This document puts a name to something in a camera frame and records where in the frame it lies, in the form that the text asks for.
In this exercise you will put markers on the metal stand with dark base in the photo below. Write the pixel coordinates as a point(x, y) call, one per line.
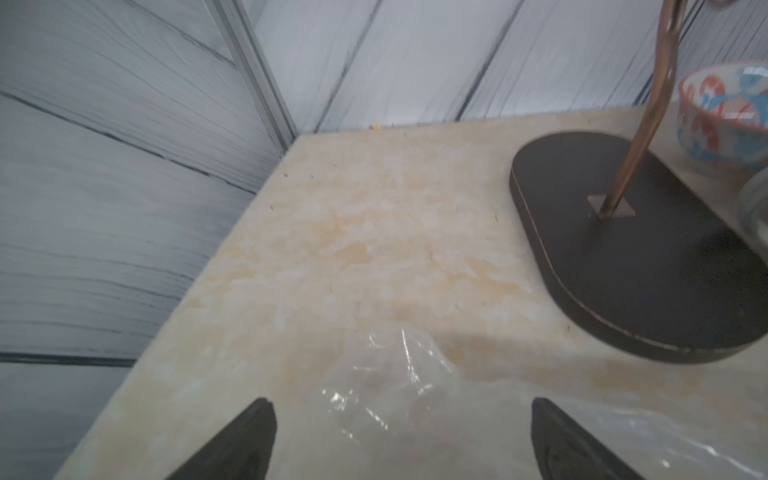
point(626, 250)

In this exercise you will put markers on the clear zip-top plastic bag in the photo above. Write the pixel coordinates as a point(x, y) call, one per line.
point(392, 406)

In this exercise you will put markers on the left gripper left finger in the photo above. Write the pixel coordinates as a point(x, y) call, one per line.
point(241, 450)

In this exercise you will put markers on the red blue patterned bowl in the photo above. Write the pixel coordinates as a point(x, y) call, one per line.
point(722, 117)

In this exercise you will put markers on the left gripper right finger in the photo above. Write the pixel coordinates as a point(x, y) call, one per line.
point(565, 450)

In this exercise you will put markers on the clear ribbed glass cup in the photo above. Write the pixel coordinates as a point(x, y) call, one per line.
point(751, 212)

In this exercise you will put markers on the left aluminium frame post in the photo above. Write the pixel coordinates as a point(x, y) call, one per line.
point(236, 29)

